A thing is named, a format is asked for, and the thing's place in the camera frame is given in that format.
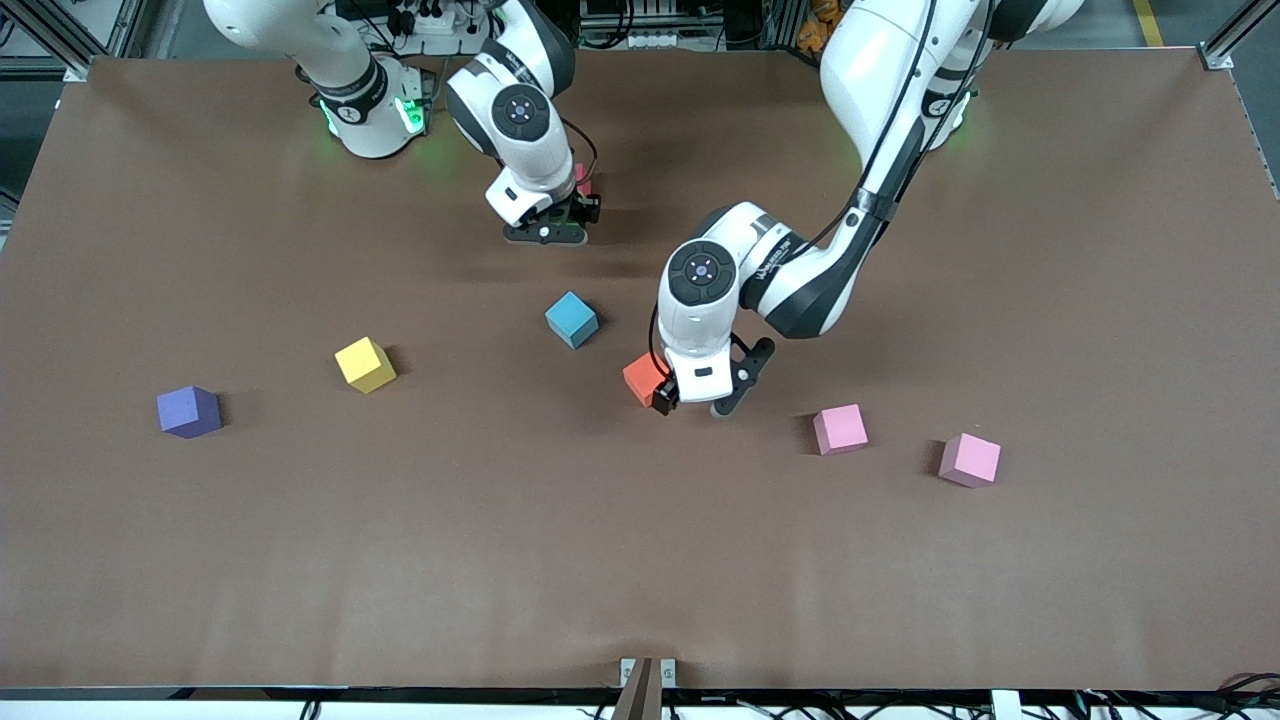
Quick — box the orchid pink foam cube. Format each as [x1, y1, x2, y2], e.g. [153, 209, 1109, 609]
[938, 433, 1002, 489]

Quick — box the blue foam cube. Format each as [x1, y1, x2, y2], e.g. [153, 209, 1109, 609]
[545, 291, 599, 350]

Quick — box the orange foam cube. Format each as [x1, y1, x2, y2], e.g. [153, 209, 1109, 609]
[622, 351, 669, 409]

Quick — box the purple foam cube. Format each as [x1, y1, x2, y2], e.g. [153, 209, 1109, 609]
[156, 386, 223, 440]

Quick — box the yellow foam cube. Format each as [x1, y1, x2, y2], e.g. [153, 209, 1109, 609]
[334, 337, 398, 394]

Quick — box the brown upright bar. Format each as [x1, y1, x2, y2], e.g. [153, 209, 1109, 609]
[611, 657, 664, 720]

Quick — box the black and red cable bundle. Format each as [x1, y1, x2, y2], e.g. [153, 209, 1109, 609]
[1075, 672, 1280, 720]

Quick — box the brown table cover mat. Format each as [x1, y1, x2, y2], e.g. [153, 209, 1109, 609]
[0, 48, 1280, 693]

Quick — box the aluminium frame profile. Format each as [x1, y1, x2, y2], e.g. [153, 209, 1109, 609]
[0, 0, 151, 83]
[1200, 0, 1280, 73]

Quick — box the grey equipment rack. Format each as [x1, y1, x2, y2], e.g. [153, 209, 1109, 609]
[578, 0, 723, 51]

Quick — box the orange yellow lumpy bundle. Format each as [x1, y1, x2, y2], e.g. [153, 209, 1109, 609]
[795, 0, 851, 59]

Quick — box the white power strip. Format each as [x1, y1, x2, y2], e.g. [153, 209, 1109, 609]
[395, 5, 493, 57]

